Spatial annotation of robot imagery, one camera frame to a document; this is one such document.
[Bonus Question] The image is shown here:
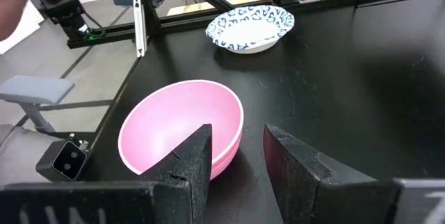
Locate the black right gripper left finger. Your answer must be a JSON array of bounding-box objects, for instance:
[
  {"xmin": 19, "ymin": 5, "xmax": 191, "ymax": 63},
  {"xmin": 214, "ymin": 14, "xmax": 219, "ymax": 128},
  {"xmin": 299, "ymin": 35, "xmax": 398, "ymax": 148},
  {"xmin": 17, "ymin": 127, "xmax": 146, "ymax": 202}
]
[{"xmin": 0, "ymin": 123, "xmax": 213, "ymax": 224}]

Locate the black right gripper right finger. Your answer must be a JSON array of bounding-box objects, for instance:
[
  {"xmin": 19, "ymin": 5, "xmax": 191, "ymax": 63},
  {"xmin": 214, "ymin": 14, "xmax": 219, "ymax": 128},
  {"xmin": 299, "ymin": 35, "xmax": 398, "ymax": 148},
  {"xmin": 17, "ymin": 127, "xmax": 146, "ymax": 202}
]
[{"xmin": 263, "ymin": 123, "xmax": 445, "ymax": 224}]

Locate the pink plastic bowl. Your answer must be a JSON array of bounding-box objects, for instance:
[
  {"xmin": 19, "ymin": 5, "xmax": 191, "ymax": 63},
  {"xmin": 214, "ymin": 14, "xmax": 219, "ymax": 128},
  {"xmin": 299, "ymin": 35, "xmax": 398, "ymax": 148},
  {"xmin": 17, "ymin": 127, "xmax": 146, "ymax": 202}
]
[{"xmin": 118, "ymin": 79, "xmax": 245, "ymax": 181}]

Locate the blue patterned paper bowl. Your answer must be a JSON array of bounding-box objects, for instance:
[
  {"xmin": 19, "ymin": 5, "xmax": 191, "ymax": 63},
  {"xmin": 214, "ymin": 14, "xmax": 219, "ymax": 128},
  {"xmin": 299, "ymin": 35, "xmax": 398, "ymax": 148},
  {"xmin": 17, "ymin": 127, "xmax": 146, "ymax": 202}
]
[{"xmin": 204, "ymin": 5, "xmax": 296, "ymax": 55}]

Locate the person's hand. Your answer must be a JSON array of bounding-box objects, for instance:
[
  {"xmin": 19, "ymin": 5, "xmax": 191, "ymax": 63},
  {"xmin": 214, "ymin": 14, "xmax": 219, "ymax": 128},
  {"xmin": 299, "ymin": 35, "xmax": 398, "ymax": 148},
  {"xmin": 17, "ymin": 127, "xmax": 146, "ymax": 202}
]
[{"xmin": 0, "ymin": 0, "xmax": 58, "ymax": 41}]

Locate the black table-level camera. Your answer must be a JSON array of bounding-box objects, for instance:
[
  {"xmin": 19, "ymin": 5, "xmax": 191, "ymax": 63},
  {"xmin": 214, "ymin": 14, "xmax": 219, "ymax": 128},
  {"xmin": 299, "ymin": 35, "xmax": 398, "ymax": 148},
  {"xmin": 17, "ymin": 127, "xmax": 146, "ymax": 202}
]
[{"xmin": 35, "ymin": 139, "xmax": 90, "ymax": 183}]

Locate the white metal bracket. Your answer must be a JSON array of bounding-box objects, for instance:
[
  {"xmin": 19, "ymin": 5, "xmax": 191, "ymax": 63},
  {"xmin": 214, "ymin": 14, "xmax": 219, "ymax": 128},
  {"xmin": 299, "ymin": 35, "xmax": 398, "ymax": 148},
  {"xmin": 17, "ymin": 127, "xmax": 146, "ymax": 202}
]
[{"xmin": 132, "ymin": 0, "xmax": 147, "ymax": 58}]

